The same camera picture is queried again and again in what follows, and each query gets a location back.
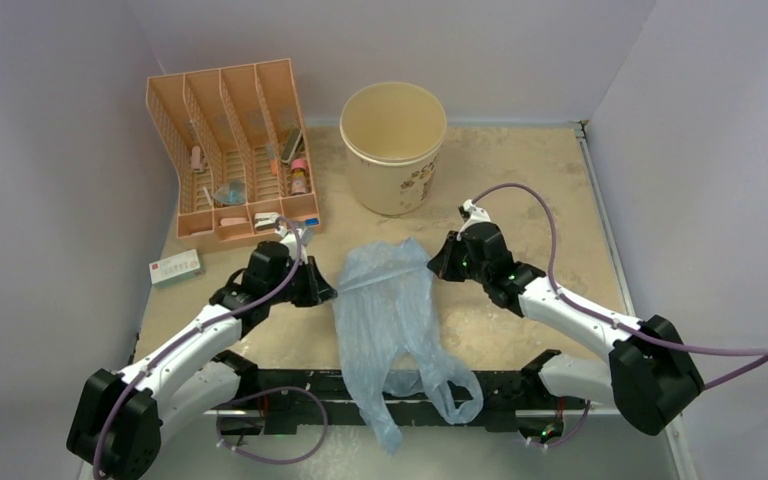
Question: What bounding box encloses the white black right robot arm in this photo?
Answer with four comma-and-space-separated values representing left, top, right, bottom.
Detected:
427, 222, 704, 435

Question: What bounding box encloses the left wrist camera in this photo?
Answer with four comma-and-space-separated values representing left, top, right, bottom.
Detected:
275, 222, 315, 250

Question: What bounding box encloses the pink plastic desk organizer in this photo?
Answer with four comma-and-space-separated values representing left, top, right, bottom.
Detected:
145, 59, 324, 253

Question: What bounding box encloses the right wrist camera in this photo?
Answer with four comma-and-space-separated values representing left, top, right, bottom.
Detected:
458, 199, 492, 235

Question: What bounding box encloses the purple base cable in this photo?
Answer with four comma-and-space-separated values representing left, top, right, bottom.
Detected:
214, 386, 330, 466

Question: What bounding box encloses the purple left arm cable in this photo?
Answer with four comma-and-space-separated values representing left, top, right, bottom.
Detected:
92, 216, 306, 480

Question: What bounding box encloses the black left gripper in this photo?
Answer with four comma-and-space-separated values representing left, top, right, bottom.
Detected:
266, 255, 336, 307

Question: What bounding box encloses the pink eraser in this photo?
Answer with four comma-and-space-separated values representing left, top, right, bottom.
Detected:
219, 217, 246, 226

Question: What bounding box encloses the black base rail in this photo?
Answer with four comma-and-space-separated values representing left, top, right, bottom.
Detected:
214, 349, 591, 439

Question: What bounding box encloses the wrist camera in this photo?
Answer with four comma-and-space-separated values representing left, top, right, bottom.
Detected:
458, 199, 492, 235
275, 222, 315, 250

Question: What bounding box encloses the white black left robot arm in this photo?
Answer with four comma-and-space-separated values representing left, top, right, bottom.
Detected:
66, 235, 337, 479

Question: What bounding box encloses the beige plastic trash bin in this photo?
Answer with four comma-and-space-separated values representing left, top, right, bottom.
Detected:
339, 81, 447, 216

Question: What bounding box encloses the blue correction tape package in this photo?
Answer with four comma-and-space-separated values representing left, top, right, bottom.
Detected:
213, 179, 247, 206

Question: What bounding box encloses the white mini stapler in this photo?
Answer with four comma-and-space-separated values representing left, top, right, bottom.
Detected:
253, 212, 281, 232

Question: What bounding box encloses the light blue plastic trash bag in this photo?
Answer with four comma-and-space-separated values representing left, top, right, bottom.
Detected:
332, 238, 484, 455

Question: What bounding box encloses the pink labelled small bottle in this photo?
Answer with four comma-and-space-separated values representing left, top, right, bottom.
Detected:
290, 157, 310, 196

